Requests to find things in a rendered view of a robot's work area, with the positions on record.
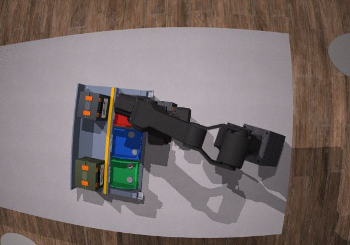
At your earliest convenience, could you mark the grey metal bin shelf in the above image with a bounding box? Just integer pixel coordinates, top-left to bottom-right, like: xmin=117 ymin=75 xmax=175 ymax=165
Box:
xmin=70 ymin=83 xmax=154 ymax=200

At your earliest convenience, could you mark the olive green case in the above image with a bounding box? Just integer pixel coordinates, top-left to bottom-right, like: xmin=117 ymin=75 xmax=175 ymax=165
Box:
xmin=75 ymin=156 xmax=105 ymax=191

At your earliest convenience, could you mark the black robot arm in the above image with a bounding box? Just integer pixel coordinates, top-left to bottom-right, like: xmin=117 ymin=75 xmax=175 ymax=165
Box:
xmin=114 ymin=93 xmax=262 ymax=171

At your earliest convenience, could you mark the green bin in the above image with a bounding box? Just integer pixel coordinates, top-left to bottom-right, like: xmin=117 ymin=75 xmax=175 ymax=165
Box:
xmin=110 ymin=157 xmax=140 ymax=188

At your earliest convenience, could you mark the blue open bin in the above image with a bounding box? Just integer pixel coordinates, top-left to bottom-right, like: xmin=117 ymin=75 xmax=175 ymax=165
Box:
xmin=111 ymin=127 xmax=143 ymax=159

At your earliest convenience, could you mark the red open bin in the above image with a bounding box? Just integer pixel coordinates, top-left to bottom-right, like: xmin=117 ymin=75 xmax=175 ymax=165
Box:
xmin=114 ymin=113 xmax=131 ymax=127

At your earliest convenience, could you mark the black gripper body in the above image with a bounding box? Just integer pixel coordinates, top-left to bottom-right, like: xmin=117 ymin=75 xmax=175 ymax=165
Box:
xmin=160 ymin=105 xmax=191 ymax=123

